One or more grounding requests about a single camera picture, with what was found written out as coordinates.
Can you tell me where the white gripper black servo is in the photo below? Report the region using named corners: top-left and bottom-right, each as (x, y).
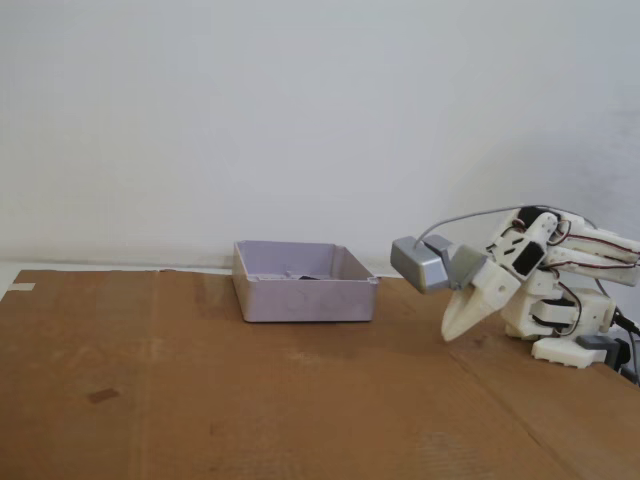
top-left (441, 227), bottom-right (549, 343)

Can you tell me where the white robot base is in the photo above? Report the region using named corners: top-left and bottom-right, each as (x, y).
top-left (529, 287), bottom-right (617, 372)

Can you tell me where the grey plastic box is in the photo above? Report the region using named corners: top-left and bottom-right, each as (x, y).
top-left (232, 239), bottom-right (379, 325)

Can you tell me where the grey black table clamp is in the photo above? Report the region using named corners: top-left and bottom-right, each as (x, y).
top-left (574, 334), bottom-right (640, 386)

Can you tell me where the brown cardboard sheet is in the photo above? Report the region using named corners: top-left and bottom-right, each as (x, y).
top-left (0, 268), bottom-right (640, 480)

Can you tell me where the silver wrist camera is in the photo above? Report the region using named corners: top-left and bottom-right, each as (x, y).
top-left (389, 235), bottom-right (452, 295)

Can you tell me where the grey camera cable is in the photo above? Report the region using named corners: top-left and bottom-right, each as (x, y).
top-left (414, 203), bottom-right (640, 386)

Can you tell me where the black power cable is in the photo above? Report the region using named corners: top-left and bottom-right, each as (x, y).
top-left (612, 309), bottom-right (640, 337)

